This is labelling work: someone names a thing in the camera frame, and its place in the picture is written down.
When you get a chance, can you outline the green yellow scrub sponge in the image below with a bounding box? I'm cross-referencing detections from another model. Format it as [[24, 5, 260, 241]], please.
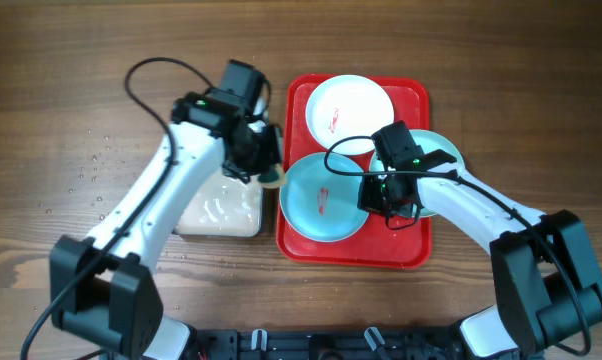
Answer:
[[257, 164, 287, 189]]

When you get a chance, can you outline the light blue round plate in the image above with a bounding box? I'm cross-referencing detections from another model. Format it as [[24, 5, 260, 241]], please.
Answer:
[[280, 152, 368, 243]]

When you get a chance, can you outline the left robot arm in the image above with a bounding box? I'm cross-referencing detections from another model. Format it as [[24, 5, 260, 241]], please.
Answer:
[[20, 60, 285, 359]]

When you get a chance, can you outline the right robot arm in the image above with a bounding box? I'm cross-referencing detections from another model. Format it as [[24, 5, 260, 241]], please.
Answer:
[[358, 122, 602, 359]]

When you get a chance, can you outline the red plastic serving tray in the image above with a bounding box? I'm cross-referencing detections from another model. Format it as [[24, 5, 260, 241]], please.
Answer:
[[275, 74, 432, 269]]

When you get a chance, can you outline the black water basin tray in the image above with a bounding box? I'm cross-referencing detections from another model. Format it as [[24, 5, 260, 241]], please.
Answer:
[[172, 107, 283, 239]]

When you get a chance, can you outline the pale green round plate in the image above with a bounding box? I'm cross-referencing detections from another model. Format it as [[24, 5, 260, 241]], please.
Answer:
[[369, 129, 465, 218]]

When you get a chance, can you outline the white round plate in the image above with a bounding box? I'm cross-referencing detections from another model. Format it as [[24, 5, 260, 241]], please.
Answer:
[[305, 75, 395, 149]]

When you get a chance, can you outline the left black cable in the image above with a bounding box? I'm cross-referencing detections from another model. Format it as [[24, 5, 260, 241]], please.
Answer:
[[19, 56, 217, 360]]

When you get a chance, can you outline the black cable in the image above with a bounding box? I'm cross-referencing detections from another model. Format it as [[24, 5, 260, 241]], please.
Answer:
[[19, 56, 217, 360], [323, 134, 593, 357]]

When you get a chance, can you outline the right black cable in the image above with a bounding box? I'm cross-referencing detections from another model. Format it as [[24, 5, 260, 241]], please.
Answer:
[[323, 134, 593, 357]]

